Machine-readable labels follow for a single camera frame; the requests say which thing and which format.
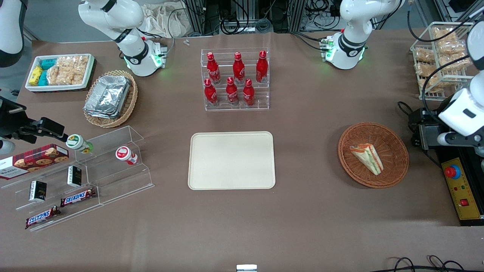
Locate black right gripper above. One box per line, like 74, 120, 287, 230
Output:
0, 96, 69, 144

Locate beige cloth bag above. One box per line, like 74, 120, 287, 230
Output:
141, 3, 192, 39

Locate oval tan wicker basket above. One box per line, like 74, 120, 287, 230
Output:
83, 70, 139, 128

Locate triangle sandwich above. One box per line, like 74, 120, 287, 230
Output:
349, 144, 385, 176

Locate clear acrylic bottle rack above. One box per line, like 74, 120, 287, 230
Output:
200, 48, 270, 111

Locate clear acrylic step shelf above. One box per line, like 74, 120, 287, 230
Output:
0, 125, 155, 232

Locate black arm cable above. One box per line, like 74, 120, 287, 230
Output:
421, 54, 473, 114
407, 9, 478, 43

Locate green capped drink bottle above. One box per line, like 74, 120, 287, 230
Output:
66, 134, 93, 155

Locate round brown wicker basket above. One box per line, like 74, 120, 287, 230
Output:
338, 122, 410, 189

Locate aluminium frame rack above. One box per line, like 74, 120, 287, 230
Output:
185, 0, 341, 35

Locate white rectangular plastic bin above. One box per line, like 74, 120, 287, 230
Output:
25, 54, 95, 93

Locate stacked aluminium foil trays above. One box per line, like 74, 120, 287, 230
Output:
84, 75, 131, 120

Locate red capped drink bottle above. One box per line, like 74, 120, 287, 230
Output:
115, 146, 139, 166

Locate black base cable bundle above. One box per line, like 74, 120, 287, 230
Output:
136, 8, 189, 58
290, 29, 334, 52

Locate grey metal clamp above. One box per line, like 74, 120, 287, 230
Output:
419, 124, 444, 151

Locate white wire basket rack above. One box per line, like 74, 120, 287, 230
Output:
410, 22, 476, 101

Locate yellow black emergency stop box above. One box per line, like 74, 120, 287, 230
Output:
441, 156, 484, 226

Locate snickers chocolate bar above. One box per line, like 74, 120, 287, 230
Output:
60, 187, 97, 207
25, 206, 61, 230

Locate red cookie box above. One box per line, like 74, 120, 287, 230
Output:
0, 144, 70, 180

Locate rice cracker snack bag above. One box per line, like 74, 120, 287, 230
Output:
439, 55, 472, 71
57, 56, 90, 85
432, 26, 459, 43
414, 62, 439, 77
437, 40, 468, 57
47, 65, 73, 86
417, 75, 442, 93
415, 47, 436, 63

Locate yellow snack packet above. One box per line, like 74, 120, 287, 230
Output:
29, 66, 43, 87

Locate small black box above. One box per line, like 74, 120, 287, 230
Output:
29, 180, 47, 202
67, 165, 82, 188

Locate beige plastic tray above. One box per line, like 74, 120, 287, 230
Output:
188, 131, 276, 190

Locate black looped cable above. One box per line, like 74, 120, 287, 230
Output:
397, 101, 415, 118

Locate red cola bottle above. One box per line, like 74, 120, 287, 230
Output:
232, 52, 246, 85
242, 79, 256, 107
226, 77, 240, 107
204, 78, 219, 107
256, 50, 269, 83
206, 52, 221, 85

